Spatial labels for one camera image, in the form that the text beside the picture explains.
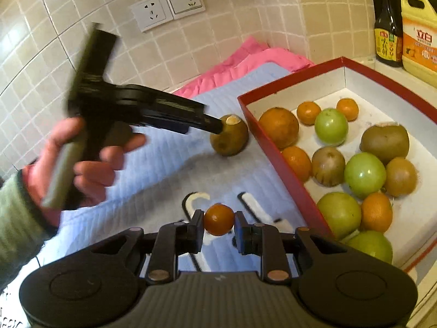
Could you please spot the pink cloth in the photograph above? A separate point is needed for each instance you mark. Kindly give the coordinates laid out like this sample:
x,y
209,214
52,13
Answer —
x,y
245,61

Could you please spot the medium orange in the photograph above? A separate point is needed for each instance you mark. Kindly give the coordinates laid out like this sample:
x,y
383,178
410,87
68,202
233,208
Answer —
x,y
376,212
296,163

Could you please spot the person's left forearm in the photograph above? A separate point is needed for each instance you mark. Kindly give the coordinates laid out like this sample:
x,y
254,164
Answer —
x,y
20,225

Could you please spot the large orange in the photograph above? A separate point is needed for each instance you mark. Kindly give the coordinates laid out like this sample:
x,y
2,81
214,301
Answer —
x,y
279,127

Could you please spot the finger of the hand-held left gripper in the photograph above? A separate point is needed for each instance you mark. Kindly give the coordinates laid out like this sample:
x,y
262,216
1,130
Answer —
x,y
177,109

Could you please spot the light blue quilted mat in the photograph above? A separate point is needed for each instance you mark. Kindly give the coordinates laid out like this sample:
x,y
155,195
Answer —
x,y
164,167

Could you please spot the red cardboard box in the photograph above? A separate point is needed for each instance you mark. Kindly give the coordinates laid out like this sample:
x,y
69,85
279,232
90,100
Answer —
x,y
414,218

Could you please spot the yellow detergent jug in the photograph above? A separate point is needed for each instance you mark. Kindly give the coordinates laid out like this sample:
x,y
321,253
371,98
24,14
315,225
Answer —
x,y
420,47

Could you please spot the dark sauce bottle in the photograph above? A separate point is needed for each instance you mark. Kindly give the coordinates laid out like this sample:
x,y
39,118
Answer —
x,y
387,34

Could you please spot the brown kiwi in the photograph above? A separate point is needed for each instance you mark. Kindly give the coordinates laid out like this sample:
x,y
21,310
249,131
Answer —
x,y
384,144
401,177
232,138
328,166

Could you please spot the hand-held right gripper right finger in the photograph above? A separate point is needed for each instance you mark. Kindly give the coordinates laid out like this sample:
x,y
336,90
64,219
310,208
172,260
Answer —
x,y
239,236

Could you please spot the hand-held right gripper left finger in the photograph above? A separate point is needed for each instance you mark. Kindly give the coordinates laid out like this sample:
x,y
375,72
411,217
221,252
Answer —
x,y
199,230

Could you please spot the person's left hand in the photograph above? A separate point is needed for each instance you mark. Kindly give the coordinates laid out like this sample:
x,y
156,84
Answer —
x,y
92,174

